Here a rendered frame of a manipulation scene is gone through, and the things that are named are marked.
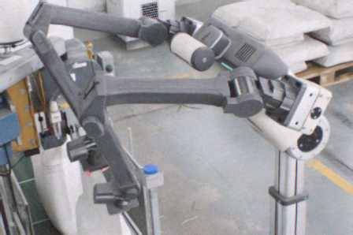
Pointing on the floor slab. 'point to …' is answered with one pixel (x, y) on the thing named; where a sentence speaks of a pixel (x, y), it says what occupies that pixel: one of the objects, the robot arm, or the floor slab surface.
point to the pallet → (320, 76)
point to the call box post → (154, 211)
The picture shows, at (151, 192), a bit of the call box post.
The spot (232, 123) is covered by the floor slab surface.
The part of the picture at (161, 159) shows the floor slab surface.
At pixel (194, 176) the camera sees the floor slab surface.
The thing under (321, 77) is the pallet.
